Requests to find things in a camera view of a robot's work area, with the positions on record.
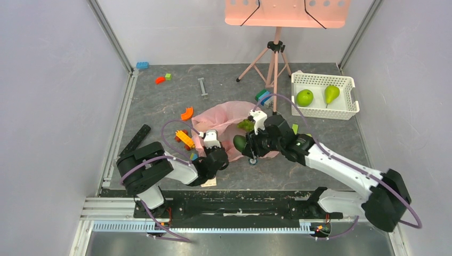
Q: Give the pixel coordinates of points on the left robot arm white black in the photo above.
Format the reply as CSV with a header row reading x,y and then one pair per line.
x,y
142,170

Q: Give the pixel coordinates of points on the multicolour stacked brick block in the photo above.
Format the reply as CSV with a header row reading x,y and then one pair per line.
x,y
193,156

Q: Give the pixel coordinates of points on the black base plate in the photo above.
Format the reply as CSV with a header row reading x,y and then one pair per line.
x,y
241,208

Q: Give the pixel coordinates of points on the cream white toy brick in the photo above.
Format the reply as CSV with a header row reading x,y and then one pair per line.
x,y
210,183

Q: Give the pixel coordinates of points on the green fake pear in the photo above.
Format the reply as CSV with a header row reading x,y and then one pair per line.
x,y
331,92

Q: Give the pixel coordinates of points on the pink music stand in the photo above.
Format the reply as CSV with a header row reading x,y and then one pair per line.
x,y
325,14

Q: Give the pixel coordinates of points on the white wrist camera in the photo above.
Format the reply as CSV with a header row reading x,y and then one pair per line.
x,y
258,117
210,139

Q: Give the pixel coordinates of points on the yellow orange toy car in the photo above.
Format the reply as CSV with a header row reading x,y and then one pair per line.
x,y
182,136

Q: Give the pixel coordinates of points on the white plastic basket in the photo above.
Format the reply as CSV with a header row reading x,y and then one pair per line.
x,y
342,108

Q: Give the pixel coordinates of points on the long light green brick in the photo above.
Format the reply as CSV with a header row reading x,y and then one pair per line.
x,y
295,128

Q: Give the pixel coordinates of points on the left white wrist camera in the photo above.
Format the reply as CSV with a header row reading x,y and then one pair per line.
x,y
210,139

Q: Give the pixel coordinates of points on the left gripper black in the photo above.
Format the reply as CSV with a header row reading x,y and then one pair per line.
x,y
207,150

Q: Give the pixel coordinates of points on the pink plastic bag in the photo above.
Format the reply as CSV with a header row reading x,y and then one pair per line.
x,y
225,118

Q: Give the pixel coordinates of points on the grey toy bar piece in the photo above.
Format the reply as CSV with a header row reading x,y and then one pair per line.
x,y
204,94

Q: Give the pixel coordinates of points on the green fake fruit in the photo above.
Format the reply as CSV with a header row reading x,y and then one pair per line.
x,y
246,125

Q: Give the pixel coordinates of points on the orange curved toy piece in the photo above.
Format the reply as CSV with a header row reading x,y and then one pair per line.
x,y
187,115

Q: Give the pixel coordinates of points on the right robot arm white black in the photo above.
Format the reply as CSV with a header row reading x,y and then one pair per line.
x,y
382,197

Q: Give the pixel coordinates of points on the red arch toy brick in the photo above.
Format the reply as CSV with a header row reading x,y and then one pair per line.
x,y
160,80

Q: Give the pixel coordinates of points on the green fake apple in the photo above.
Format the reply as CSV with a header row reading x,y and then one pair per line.
x,y
304,98

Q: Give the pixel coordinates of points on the blue toy brick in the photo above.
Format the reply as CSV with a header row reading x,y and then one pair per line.
x,y
142,65

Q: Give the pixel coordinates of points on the green blue grey brick stack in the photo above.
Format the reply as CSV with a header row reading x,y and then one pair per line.
x,y
265,99

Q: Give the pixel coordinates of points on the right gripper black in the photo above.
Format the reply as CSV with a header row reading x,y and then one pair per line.
x,y
253,142

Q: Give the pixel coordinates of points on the dark green fake avocado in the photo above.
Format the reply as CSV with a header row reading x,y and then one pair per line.
x,y
240,142

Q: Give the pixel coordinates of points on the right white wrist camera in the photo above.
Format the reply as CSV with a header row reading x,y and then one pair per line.
x,y
258,117

